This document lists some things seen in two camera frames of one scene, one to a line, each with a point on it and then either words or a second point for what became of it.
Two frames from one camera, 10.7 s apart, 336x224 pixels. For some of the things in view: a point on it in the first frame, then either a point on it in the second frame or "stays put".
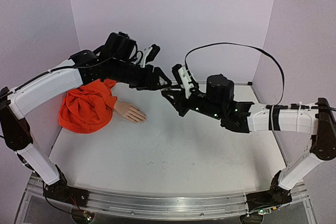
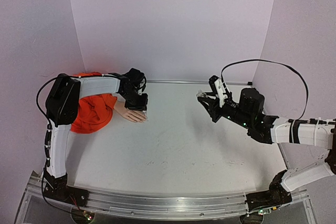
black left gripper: x=149 y=85 -> x=143 y=107
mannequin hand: x=129 y=112 stays put
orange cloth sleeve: x=88 y=108 stays put
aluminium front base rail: x=167 y=205 stays put
